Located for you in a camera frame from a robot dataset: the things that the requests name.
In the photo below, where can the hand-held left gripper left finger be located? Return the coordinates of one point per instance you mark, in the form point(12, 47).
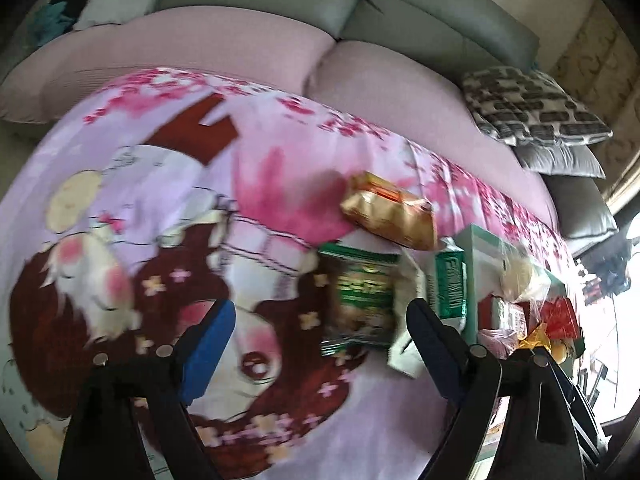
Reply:
point(210, 350)

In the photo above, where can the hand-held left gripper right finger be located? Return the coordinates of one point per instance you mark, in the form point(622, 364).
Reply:
point(440, 350)

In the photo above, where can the pink snack packet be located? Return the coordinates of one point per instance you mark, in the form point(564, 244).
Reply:
point(495, 342)

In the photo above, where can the green and white snack packet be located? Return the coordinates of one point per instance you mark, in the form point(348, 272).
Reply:
point(450, 285)

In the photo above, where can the red and white snack packet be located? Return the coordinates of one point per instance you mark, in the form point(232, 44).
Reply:
point(500, 312)

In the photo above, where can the white snack wrapper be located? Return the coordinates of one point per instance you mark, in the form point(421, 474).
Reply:
point(410, 280)

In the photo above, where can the yellow snack packet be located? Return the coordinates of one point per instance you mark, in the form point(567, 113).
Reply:
point(535, 337)

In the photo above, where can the dark green snack packet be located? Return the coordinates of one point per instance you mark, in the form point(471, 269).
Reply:
point(360, 295)

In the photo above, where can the round cake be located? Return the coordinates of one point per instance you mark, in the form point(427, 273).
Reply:
point(520, 272)

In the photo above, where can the teal-edged white box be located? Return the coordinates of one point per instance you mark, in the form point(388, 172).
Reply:
point(480, 240)

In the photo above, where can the yellow jelly cup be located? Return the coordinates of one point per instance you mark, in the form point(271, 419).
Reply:
point(559, 351)

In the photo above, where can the shiny red snack packet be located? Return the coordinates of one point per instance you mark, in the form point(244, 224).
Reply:
point(562, 315)

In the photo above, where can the golden snack packet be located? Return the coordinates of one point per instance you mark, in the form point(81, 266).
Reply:
point(390, 215)

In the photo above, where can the pink floral printed blanket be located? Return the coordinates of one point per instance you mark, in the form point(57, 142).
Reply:
point(150, 210)

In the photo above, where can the plain grey pillow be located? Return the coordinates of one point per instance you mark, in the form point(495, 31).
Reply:
point(565, 160)

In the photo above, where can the grey beige patterned pillow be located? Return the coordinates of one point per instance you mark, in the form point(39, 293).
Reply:
point(535, 105)

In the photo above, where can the pink sofa cover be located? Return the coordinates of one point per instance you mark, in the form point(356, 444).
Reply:
point(200, 45)

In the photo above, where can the pink grey sofa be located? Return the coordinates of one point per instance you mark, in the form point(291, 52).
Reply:
point(425, 15)

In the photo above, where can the teal cloth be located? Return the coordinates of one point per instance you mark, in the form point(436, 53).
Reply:
point(50, 20)

